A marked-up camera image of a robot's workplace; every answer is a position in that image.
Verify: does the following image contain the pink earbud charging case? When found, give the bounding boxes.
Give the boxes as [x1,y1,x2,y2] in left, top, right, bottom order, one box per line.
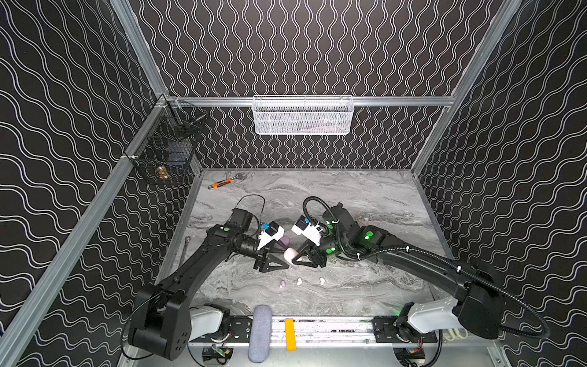
[283,248,299,264]

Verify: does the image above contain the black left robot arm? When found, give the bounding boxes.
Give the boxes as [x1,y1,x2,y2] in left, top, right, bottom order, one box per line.
[126,208,289,360]

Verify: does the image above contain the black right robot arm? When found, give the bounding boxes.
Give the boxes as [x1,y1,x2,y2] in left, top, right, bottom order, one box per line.
[292,203,504,342]

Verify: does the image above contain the purple earbud charging case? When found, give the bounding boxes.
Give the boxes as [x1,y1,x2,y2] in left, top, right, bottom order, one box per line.
[280,235,290,247]

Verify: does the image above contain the yellow tape strip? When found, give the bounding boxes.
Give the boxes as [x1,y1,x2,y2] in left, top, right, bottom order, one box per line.
[284,319,297,351]

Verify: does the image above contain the grey foam roller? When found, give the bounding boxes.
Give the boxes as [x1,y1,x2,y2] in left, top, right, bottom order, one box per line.
[248,304,273,363]

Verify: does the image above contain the silver combination wrench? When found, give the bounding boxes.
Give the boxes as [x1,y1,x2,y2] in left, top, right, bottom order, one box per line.
[178,235,191,267]

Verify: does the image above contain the brass fitting in basket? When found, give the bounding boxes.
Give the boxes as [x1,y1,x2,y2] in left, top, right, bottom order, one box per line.
[157,166,169,180]

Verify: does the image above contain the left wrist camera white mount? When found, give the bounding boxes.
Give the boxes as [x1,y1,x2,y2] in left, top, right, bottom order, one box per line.
[257,221,284,250]

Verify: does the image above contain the black corrugated cable right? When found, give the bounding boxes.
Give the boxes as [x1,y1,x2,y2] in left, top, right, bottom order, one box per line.
[302,196,551,340]

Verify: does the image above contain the black thin cable left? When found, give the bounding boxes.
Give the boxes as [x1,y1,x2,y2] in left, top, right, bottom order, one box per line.
[234,193,268,226]

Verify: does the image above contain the adjustable wrench orange handle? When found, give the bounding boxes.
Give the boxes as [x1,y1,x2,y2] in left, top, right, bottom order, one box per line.
[208,173,244,190]

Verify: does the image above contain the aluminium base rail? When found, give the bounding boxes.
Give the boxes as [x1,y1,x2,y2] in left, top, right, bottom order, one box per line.
[189,316,495,348]

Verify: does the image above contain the white mesh wall basket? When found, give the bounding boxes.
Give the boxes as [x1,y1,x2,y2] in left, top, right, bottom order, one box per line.
[252,103,355,135]

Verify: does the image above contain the black wire wall basket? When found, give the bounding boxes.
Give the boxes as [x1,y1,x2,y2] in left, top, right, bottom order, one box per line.
[125,97,209,187]

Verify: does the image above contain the aluminium horizontal back rail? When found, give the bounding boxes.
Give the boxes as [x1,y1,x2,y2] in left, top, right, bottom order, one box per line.
[169,95,456,108]

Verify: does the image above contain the aluminium left side rail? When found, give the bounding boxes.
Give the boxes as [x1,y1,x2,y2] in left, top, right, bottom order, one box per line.
[1,94,167,366]

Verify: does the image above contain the aluminium corner post left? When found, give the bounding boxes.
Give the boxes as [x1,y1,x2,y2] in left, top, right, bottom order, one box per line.
[111,0,169,96]

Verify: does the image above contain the aluminium corner post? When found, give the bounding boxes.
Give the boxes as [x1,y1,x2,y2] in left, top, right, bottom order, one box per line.
[411,0,522,177]
[111,0,169,96]

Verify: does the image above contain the aluminium corner post right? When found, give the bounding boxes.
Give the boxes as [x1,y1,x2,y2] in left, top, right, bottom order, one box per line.
[411,0,522,177]

